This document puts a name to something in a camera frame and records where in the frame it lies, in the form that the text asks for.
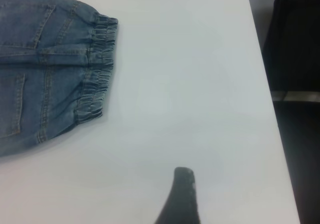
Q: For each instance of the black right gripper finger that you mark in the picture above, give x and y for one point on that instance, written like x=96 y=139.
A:
x=182 y=199

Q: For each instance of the blue denim jeans basketball print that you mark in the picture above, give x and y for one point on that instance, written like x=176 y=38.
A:
x=50 y=58

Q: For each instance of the black cabinet with silver strip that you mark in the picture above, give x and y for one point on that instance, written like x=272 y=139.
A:
x=295 y=58

